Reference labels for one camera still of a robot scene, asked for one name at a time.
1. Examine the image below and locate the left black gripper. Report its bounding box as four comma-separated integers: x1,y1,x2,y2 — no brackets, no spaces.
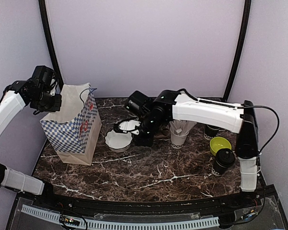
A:
31,88,61,112

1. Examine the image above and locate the brown cardboard cup carrier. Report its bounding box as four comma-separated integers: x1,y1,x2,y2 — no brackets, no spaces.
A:
154,122,170,139

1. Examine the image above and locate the checkered paper takeout bag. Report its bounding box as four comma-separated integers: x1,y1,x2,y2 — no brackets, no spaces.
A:
40,83,102,165

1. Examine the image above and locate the black paper coffee cup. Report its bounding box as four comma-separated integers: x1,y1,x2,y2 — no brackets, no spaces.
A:
204,125,226,140

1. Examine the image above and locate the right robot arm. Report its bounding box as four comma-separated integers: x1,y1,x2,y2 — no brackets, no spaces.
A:
119,89,262,208

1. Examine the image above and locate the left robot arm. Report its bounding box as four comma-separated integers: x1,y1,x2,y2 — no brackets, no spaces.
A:
0,66,61,209

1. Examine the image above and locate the white scalloped bowl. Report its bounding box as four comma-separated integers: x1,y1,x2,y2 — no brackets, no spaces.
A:
105,130,132,153

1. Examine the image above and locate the lime green bowl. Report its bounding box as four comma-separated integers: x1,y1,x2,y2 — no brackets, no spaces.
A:
209,137,232,156

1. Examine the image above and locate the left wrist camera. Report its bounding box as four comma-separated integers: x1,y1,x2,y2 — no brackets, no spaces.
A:
48,77,58,96

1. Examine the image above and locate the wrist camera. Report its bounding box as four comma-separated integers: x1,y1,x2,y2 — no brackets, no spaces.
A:
113,119,141,135
48,77,58,96

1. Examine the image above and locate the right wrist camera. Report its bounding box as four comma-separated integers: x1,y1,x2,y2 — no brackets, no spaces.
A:
113,119,141,135

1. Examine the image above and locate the black left frame post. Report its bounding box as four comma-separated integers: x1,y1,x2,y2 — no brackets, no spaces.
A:
38,0,63,89

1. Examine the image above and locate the black frame post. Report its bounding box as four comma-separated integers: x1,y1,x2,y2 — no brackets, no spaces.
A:
222,0,252,101
38,0,63,89

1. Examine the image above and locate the white slotted cable duct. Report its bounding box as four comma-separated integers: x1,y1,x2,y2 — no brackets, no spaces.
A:
21,205,219,230

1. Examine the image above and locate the black right frame post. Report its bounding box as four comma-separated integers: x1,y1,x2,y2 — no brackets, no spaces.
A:
222,0,252,101

